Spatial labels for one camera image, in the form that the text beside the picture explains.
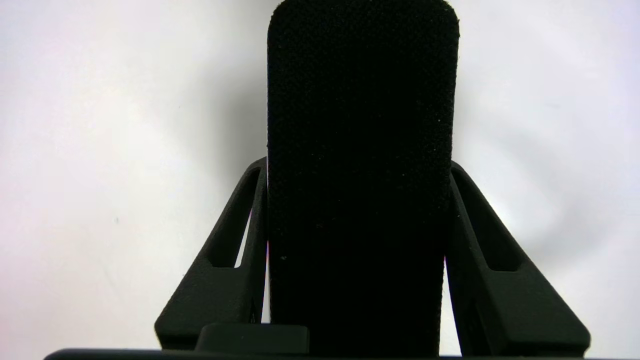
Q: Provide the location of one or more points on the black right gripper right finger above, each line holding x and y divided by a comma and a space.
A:
500, 310

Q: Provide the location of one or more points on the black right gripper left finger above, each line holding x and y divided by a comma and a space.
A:
220, 295

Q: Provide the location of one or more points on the black and white board eraser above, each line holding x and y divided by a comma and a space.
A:
360, 175

